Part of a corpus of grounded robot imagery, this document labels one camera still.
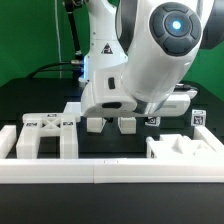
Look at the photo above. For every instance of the black camera pole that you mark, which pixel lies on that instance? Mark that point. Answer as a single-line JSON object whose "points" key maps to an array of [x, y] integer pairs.
{"points": [[70, 7]]}

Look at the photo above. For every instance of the white marker sheet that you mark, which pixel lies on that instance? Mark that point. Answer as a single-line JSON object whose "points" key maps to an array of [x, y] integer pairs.
{"points": [[73, 107]]}

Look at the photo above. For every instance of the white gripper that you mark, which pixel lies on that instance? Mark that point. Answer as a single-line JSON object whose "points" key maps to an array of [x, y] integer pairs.
{"points": [[105, 97]]}

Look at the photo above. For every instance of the white U-shaped fence frame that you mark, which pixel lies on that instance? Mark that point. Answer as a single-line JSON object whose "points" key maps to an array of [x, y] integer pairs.
{"points": [[210, 169]]}

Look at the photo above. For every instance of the white chair seat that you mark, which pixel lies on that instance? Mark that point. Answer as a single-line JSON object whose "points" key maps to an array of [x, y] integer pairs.
{"points": [[175, 146]]}

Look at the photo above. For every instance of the white chair back frame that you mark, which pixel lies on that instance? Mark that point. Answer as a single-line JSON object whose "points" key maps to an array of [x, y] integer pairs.
{"points": [[39, 125]]}

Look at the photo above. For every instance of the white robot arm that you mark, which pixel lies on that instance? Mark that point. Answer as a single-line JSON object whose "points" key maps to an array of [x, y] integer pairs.
{"points": [[141, 49]]}

